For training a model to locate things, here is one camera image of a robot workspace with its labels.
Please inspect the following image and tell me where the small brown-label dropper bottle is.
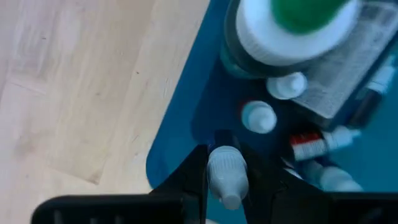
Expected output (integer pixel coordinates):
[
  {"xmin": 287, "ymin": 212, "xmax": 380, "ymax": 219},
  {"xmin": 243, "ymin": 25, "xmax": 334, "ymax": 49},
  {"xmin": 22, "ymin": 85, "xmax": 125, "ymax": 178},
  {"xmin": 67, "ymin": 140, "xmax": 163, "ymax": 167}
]
[{"xmin": 289, "ymin": 126, "xmax": 363, "ymax": 162}]

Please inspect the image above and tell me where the blue plastic bin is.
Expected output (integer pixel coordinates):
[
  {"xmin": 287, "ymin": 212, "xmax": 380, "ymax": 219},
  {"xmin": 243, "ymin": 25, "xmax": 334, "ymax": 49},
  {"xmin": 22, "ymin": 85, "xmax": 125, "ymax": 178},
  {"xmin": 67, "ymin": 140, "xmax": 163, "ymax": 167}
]
[{"xmin": 146, "ymin": 0, "xmax": 398, "ymax": 224}]

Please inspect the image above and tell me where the large black food coloring bottle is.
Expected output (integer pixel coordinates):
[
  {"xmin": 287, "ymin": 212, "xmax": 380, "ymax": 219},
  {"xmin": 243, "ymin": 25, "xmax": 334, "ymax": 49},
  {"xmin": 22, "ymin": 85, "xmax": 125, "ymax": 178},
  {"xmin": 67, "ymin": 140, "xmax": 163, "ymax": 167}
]
[{"xmin": 290, "ymin": 0, "xmax": 398, "ymax": 131}]

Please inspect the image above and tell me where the small orange dropper bottle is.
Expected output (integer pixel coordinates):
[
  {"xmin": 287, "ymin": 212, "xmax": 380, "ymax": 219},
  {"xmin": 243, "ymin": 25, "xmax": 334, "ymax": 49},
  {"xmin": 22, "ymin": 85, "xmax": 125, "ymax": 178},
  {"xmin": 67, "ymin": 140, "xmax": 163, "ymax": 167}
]
[{"xmin": 298, "ymin": 160, "xmax": 364, "ymax": 192}]

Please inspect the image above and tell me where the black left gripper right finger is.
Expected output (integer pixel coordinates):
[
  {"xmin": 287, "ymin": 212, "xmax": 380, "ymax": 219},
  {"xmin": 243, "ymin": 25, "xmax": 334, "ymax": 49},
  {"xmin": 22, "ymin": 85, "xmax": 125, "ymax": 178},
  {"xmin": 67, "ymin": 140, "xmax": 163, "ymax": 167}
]
[{"xmin": 239, "ymin": 144, "xmax": 331, "ymax": 224}]

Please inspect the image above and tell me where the large green food coloring bottle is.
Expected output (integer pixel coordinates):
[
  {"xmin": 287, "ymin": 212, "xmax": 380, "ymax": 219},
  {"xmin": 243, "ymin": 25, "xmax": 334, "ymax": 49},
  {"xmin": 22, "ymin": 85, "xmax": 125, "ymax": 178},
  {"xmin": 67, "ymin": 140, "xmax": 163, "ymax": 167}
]
[{"xmin": 220, "ymin": 0, "xmax": 363, "ymax": 80}]

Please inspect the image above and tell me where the small pale dropper bottle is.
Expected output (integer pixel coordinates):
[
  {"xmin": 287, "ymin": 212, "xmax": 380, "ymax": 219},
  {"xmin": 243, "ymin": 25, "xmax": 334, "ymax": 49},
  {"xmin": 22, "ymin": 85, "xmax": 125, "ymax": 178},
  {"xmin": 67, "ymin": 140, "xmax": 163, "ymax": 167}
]
[{"xmin": 266, "ymin": 71, "xmax": 309, "ymax": 101}]

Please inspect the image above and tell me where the small dark red dropper bottle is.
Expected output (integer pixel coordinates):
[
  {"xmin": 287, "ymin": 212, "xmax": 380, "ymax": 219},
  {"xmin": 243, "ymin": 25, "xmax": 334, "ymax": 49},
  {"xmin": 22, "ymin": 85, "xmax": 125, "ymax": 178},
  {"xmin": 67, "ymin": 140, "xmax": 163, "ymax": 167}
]
[{"xmin": 239, "ymin": 100, "xmax": 278, "ymax": 135}]

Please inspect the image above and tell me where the small yellow-label dropper bottle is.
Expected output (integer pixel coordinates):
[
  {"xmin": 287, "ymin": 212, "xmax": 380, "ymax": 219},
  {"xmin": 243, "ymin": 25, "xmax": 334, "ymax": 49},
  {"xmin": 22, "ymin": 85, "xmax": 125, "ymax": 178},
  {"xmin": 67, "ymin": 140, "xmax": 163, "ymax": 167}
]
[{"xmin": 206, "ymin": 145, "xmax": 250, "ymax": 211}]

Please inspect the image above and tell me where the small white-capped dropper bottle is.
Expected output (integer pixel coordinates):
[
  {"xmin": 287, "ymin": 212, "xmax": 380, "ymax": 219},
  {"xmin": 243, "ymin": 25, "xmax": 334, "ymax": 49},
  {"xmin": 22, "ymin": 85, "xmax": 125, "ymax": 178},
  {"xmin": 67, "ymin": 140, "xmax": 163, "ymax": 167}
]
[{"xmin": 349, "ymin": 63, "xmax": 397, "ymax": 127}]

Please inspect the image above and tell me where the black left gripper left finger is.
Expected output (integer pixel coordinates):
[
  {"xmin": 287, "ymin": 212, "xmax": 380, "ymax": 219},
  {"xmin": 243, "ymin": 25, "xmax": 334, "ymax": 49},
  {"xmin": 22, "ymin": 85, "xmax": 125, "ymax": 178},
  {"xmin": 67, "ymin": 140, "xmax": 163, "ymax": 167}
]
[{"xmin": 149, "ymin": 144, "xmax": 209, "ymax": 224}]

